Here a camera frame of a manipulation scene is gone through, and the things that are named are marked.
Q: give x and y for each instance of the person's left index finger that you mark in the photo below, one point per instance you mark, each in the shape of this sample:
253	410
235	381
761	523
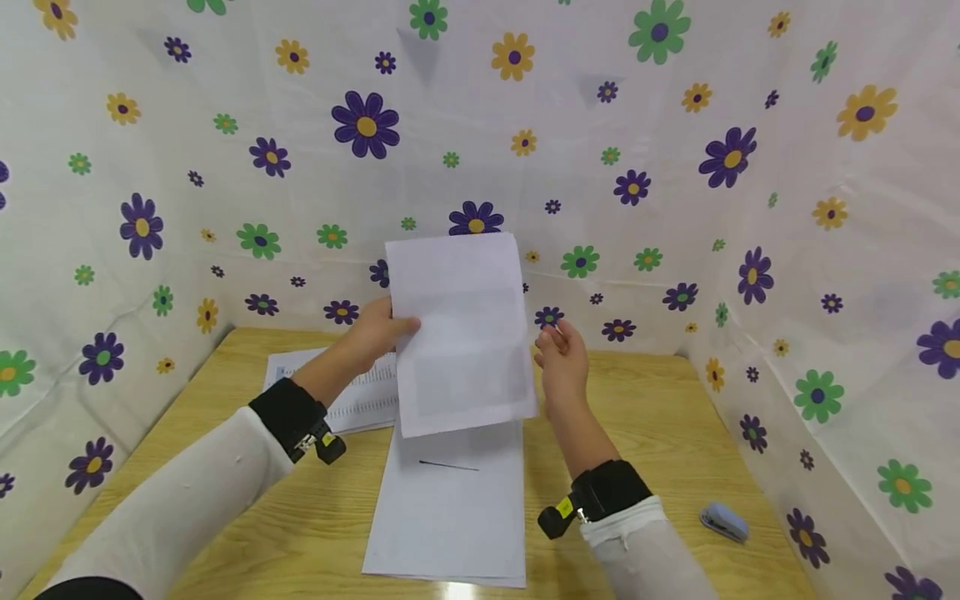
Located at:
384	307

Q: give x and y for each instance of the person's right forearm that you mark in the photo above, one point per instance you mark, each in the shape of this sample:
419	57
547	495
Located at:
592	442

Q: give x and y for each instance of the stack of white paper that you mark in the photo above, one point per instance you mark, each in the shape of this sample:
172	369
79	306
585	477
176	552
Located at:
450	517

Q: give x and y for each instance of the person's right fingers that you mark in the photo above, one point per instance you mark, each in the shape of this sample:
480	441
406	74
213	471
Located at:
564	332

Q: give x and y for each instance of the black wrist band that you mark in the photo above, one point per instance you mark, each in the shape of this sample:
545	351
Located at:
289	417
604	492

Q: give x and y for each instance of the person's left forearm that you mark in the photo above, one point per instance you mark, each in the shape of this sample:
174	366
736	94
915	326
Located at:
187	500

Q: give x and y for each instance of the light blue stapler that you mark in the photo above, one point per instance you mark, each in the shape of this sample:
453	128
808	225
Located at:
724	522

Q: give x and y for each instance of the person's right thumb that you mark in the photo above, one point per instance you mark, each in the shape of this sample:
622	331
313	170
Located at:
543	352

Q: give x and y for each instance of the person's right hand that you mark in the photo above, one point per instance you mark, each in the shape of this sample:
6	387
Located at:
564	367

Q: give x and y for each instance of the person's left thumb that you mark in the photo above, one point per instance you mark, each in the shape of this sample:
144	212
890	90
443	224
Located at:
406	327

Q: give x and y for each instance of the white paper sheet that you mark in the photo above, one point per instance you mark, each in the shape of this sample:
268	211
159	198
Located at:
465	333

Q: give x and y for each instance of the person's left hand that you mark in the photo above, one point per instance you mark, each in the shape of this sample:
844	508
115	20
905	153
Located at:
371	335

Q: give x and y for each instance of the printed paper sheet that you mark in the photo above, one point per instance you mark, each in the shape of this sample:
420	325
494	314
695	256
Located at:
367	396

